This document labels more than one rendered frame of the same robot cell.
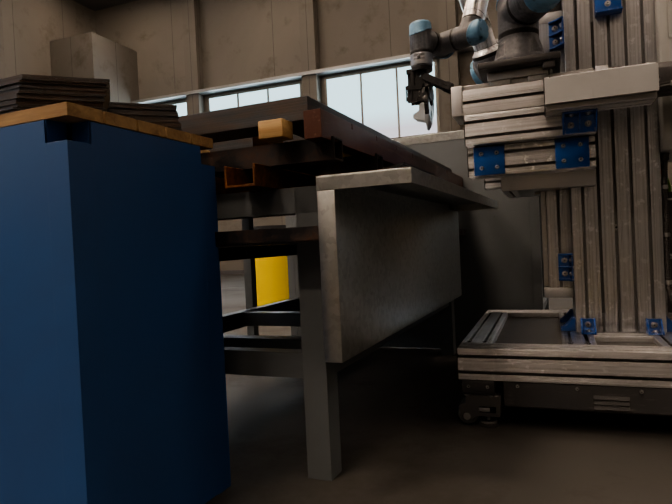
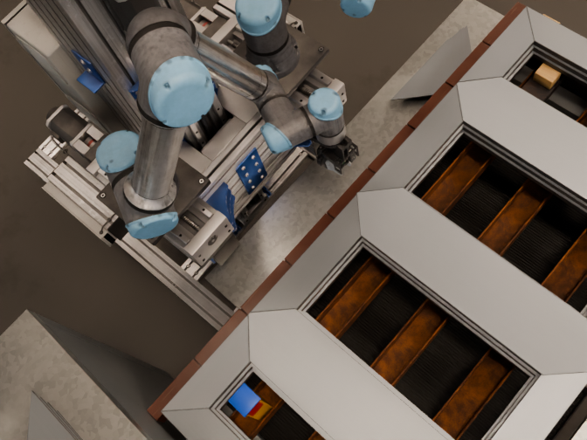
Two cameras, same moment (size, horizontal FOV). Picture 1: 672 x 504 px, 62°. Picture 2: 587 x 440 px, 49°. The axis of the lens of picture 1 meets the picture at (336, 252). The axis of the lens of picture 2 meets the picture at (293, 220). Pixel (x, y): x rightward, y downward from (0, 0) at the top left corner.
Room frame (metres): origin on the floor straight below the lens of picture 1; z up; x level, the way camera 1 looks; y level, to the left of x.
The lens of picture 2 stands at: (2.60, 0.05, 2.51)
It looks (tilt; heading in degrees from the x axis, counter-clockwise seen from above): 67 degrees down; 220
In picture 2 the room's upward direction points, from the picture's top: 23 degrees counter-clockwise
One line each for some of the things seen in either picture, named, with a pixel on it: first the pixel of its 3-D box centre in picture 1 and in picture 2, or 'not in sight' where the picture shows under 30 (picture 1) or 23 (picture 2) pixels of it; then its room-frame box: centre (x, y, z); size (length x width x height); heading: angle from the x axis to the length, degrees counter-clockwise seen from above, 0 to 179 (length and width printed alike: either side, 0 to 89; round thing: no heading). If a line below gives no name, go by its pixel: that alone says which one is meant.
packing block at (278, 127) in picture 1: (275, 130); not in sight; (1.22, 0.12, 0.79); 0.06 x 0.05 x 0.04; 67
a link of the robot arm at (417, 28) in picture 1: (421, 39); (325, 113); (1.90, -0.32, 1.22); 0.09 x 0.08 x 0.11; 134
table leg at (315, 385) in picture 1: (318, 331); not in sight; (1.30, 0.05, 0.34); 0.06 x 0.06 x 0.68; 67
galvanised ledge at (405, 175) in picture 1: (436, 197); (367, 147); (1.69, -0.31, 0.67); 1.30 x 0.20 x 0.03; 157
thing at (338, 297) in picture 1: (414, 261); not in sight; (1.72, -0.24, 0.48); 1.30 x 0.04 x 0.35; 157
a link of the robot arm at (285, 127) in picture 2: (442, 44); (284, 126); (1.96, -0.41, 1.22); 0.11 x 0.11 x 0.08; 44
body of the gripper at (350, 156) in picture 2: (420, 86); (335, 146); (1.90, -0.31, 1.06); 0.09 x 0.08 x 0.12; 67
